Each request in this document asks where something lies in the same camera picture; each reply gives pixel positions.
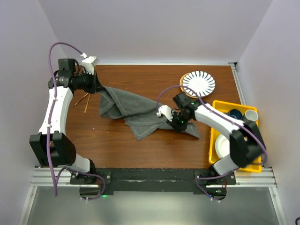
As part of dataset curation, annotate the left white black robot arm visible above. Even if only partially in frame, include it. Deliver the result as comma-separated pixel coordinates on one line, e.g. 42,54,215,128
29,56,104,184

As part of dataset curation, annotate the gold fork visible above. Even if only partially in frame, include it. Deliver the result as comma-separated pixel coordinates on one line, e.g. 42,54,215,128
84,94,91,113

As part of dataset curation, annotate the yellow plastic tray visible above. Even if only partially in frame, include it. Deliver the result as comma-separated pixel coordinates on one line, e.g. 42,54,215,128
209,100,263,173

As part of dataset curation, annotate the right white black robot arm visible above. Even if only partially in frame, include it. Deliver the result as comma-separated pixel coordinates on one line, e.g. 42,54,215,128
167,92,267,184

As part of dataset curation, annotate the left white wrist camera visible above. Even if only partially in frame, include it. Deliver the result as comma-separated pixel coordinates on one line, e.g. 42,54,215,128
82,56,99,74

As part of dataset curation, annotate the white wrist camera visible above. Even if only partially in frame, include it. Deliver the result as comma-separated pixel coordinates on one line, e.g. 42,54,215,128
82,56,99,74
157,105,173,121

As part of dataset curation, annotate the white paper plate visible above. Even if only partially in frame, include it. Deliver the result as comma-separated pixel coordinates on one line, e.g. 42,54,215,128
215,135,230,158

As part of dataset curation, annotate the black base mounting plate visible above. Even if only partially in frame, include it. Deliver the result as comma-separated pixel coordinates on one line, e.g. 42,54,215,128
70,168,236,200

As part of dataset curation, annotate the white grey mug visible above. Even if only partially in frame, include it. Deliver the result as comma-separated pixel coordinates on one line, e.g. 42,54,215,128
243,109,259,122

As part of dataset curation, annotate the striped blue white plate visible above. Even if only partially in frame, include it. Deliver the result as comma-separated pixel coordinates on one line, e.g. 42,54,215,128
180,71,216,98

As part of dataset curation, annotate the gold spoon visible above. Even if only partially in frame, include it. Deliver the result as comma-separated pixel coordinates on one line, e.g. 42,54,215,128
75,93,89,105

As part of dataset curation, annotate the dark blue mug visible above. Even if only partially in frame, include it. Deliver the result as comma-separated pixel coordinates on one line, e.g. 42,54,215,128
224,109,243,120

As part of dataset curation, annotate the grey cloth napkin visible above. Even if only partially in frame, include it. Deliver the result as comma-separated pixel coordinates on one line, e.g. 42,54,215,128
99,86,200,141

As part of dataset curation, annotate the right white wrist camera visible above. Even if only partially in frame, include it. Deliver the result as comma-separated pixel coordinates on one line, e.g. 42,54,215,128
157,105,173,121

